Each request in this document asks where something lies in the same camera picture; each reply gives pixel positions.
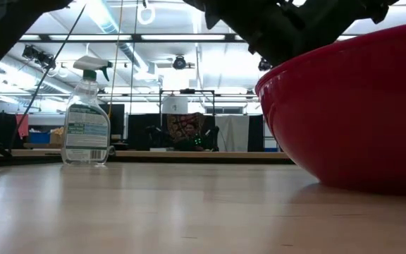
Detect blue storage bin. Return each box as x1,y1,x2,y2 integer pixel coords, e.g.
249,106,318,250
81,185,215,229
29,131,51,145

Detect thin black diagonal cable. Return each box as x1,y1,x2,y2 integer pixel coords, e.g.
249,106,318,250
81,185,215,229
8,4,87,151

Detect long wooden background table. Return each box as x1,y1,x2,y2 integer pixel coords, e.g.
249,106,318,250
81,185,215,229
0,147,295,166

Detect person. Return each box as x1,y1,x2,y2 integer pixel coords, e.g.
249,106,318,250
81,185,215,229
173,121,207,152

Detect clear spray bottle white trigger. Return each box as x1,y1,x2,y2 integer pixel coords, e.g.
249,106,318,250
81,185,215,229
61,55,114,167

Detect white cylinder container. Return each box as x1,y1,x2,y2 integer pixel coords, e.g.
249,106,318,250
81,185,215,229
161,95,189,115

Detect cardboard box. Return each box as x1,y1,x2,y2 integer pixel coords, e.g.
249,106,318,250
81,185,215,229
49,127,65,145

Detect white hanging cloth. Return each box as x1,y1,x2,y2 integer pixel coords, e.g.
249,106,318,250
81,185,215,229
214,114,250,153

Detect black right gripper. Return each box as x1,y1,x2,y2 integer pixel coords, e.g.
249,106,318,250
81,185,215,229
183,0,400,68

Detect black overhead beam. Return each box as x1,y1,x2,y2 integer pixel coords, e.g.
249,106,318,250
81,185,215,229
18,33,359,44

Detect large red plastic bowl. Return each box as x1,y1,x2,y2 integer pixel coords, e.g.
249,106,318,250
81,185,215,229
254,20,406,197

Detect patterned hanging cloth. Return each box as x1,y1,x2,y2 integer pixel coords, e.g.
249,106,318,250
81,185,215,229
166,112,206,142

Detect black ceiling device cluster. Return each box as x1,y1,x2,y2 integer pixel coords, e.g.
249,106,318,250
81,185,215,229
21,44,56,71

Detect black monitor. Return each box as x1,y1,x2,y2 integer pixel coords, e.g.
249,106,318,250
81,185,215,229
99,103,125,141

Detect round black ceiling camera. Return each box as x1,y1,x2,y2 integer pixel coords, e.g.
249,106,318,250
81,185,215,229
172,55,188,71

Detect black ceiling camera with cable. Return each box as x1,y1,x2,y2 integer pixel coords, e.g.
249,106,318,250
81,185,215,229
257,58,271,73

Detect white hanging ring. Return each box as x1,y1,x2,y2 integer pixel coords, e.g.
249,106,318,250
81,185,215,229
137,4,156,26

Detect red hanging cloth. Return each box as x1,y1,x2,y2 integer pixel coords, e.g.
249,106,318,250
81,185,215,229
15,114,30,138

